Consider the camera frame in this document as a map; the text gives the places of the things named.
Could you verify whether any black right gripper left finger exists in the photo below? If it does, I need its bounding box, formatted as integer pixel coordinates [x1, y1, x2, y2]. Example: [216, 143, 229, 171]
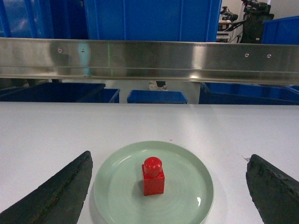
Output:
[0, 151, 93, 224]

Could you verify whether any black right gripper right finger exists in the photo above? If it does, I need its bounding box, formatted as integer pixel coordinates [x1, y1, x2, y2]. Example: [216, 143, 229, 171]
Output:
[246, 154, 299, 224]

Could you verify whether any red toy block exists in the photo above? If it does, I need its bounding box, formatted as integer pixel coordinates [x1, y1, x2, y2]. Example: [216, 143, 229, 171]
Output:
[142, 157, 165, 196]

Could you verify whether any green round plate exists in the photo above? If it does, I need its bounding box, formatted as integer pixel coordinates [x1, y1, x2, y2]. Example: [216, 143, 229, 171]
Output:
[93, 141, 214, 224]

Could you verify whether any blue bin floor left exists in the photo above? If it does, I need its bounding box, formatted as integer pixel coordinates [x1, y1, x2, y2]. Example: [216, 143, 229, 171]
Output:
[0, 83, 120, 103]

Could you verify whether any blue bin floor right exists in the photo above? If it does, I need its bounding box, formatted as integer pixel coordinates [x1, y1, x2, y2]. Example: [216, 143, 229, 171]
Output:
[199, 83, 299, 105]

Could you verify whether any small blue bin floor centre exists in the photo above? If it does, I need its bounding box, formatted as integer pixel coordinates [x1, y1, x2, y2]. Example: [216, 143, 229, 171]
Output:
[127, 90, 188, 104]

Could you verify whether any large blue bin upper left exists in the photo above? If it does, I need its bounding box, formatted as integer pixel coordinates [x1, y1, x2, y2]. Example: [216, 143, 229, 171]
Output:
[0, 0, 88, 39]

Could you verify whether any large blue bin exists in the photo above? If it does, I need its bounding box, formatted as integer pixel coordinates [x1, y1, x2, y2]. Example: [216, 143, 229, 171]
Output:
[84, 0, 222, 42]
[0, 0, 88, 39]

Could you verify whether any black robot in background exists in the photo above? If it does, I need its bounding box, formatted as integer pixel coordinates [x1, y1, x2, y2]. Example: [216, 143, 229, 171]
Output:
[216, 0, 274, 44]

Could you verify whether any large blue bin upper right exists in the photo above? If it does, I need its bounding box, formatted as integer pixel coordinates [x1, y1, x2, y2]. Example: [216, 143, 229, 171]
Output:
[84, 0, 222, 42]

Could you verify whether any stainless steel shelf rail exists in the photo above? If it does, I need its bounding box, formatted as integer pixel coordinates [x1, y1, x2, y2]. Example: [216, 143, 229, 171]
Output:
[0, 38, 299, 85]

